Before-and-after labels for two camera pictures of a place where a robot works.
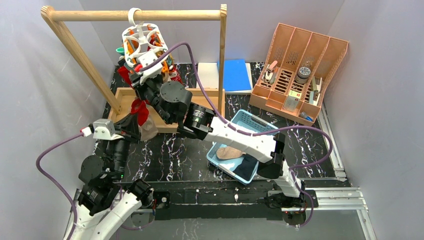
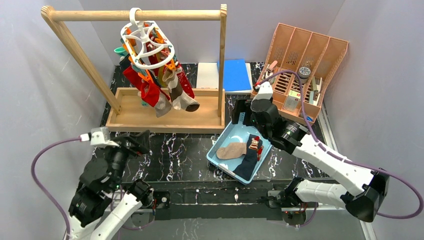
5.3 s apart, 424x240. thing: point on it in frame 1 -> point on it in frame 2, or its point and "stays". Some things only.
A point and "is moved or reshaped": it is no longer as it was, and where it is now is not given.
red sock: (139, 107) is moved or reshaped
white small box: (292, 100) stays
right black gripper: (138, 81) -> (244, 110)
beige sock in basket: (227, 152) stays
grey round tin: (303, 75) stays
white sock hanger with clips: (138, 38) is moved or reshaped
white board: (208, 73) stays
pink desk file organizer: (291, 80) stays
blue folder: (235, 75) stays
